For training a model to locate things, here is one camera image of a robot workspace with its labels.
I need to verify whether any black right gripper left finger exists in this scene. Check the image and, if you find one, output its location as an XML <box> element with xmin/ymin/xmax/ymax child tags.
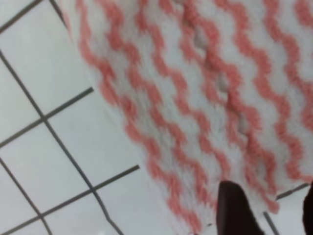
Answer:
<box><xmin>216</xmin><ymin>181</ymin><xmax>264</xmax><ymax>235</ymax></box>

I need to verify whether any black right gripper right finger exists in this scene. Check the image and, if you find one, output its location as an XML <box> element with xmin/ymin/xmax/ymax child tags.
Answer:
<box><xmin>303</xmin><ymin>184</ymin><xmax>313</xmax><ymax>235</ymax></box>

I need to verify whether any pink wavy striped towel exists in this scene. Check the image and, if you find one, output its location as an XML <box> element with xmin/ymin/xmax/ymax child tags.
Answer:
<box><xmin>58</xmin><ymin>0</ymin><xmax>313</xmax><ymax>235</ymax></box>

